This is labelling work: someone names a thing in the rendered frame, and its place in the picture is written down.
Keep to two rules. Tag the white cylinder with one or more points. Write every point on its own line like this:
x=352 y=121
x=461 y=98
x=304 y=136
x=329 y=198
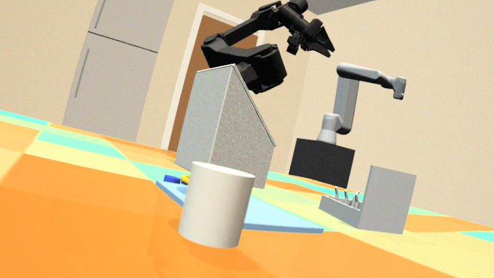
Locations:
x=215 y=207

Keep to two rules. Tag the yellow plate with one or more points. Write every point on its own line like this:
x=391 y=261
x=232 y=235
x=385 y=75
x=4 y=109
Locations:
x=185 y=178

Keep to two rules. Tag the light blue mat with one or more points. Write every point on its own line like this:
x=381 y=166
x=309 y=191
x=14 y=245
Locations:
x=260 y=216

